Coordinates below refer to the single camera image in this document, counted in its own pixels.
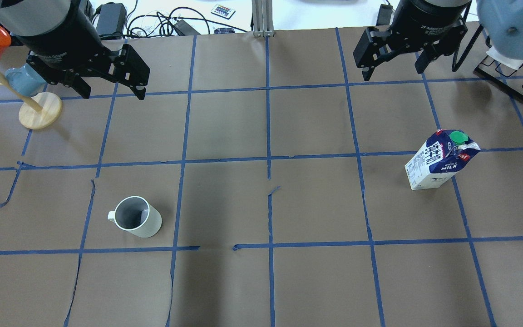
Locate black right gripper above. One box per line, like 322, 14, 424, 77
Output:
353, 0, 467, 81

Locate aluminium frame post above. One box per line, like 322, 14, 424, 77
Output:
252, 0, 275, 37

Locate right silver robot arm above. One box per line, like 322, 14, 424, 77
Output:
353, 0, 523, 81

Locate small remote control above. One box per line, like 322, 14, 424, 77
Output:
210, 4, 236, 20

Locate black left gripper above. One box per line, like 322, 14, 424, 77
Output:
17, 2, 151, 101

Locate black wire cup rack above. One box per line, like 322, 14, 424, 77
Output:
452, 18, 523, 113

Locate blue mug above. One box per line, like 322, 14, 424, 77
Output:
4, 64, 47, 97

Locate whole milk carton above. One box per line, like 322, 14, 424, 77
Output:
405, 129, 481, 190

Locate tangled black cables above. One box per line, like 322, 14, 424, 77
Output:
125, 6, 248, 38

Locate wooden mug tree stand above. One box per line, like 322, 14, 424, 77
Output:
0, 72, 64, 130

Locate grey ceramic mug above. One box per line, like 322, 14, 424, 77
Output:
107, 195, 163, 238

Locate black power adapter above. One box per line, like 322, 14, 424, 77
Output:
96, 3, 127, 40

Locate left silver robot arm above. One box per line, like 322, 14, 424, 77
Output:
0, 0, 151, 100

